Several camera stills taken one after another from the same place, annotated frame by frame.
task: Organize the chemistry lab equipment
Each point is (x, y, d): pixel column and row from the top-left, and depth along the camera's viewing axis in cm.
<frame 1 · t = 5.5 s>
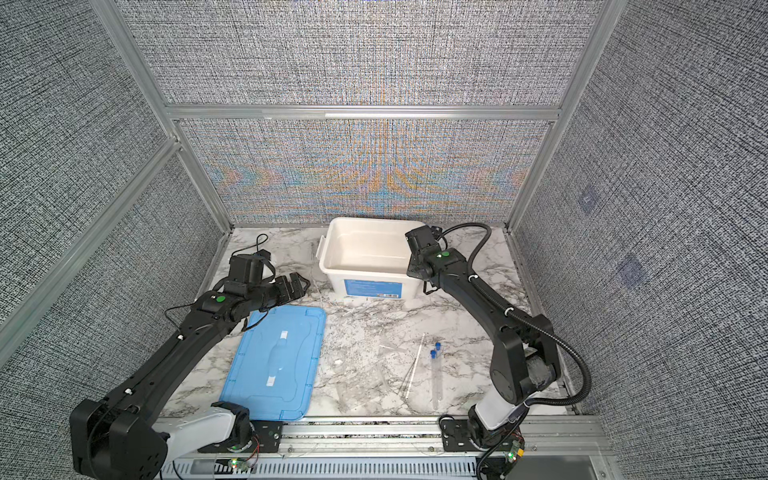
left hand: (298, 287, 81), fingers open
right hand: (421, 264, 88), fingers closed
blue plastic bin lid: (275, 367, 87), on the table
blue capped test tube: (434, 369, 85), on the table
blue capped test tube 2: (439, 370, 85), on the table
clear glass stirring rod: (415, 365, 87), on the table

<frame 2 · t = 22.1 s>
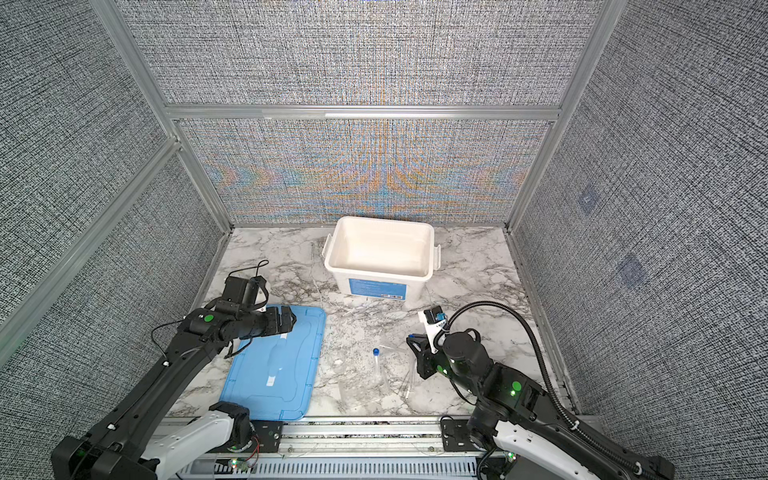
left hand: (281, 320, 80), fingers open
right hand: (409, 338, 71), fingers closed
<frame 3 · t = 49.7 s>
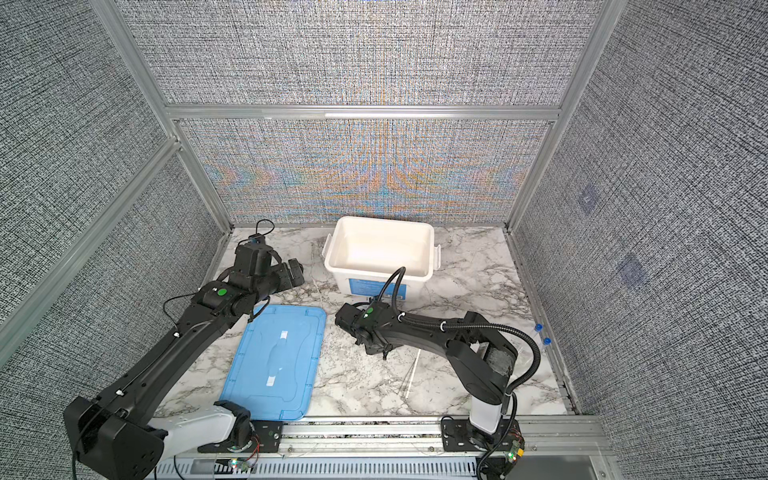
left hand: (289, 270, 79), fingers open
right hand: (384, 341, 86), fingers closed
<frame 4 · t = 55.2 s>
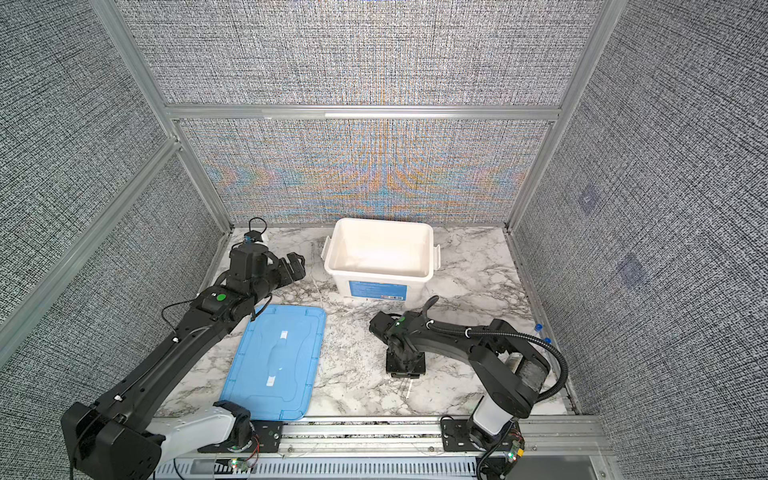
left hand: (291, 262, 78), fingers open
right hand: (399, 376, 83), fingers open
